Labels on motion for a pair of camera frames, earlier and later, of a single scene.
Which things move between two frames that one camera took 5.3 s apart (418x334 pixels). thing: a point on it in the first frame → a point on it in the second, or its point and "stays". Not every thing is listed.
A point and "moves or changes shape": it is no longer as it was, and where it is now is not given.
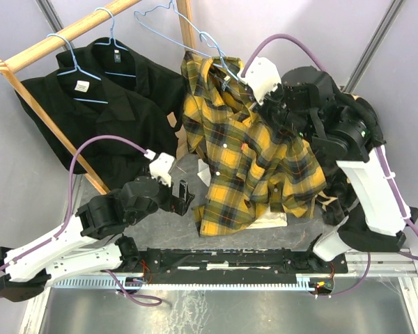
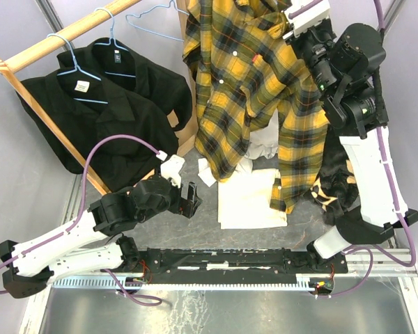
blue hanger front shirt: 76,66 stays
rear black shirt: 161,90 stays
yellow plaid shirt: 251,165 moves or changes shape
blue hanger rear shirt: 115,43 stays
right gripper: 265,107 → 297,41
